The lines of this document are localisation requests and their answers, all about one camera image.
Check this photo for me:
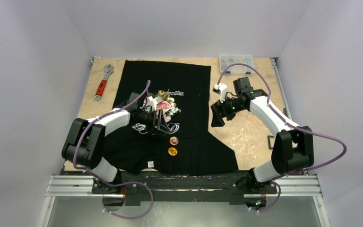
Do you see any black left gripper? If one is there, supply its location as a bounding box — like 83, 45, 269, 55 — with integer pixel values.
137, 108, 170, 136

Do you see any orange yellow round brooch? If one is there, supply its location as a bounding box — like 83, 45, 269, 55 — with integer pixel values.
168, 147, 178, 156

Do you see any black floral print t-shirt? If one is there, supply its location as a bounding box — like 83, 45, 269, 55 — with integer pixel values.
104, 61, 238, 175

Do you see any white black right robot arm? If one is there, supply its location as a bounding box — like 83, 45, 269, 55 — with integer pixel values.
211, 78, 314, 192

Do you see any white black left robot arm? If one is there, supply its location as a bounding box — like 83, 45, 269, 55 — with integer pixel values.
61, 92, 171, 193

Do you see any black open display case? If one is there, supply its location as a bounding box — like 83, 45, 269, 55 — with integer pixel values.
267, 135, 277, 150

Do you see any clear plastic organizer box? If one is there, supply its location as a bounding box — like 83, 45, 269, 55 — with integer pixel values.
218, 54, 256, 77

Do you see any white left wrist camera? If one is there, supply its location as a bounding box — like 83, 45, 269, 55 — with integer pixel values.
145, 96, 163, 112

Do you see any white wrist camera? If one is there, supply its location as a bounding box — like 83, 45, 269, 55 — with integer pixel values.
145, 96, 163, 112
213, 83, 228, 103

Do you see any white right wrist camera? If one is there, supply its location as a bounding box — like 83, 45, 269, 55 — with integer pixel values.
213, 83, 228, 103

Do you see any aluminium black mounting rail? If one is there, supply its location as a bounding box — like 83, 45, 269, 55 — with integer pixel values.
46, 171, 322, 206

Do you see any red handled adjustable wrench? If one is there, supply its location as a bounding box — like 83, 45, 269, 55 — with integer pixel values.
94, 64, 114, 101

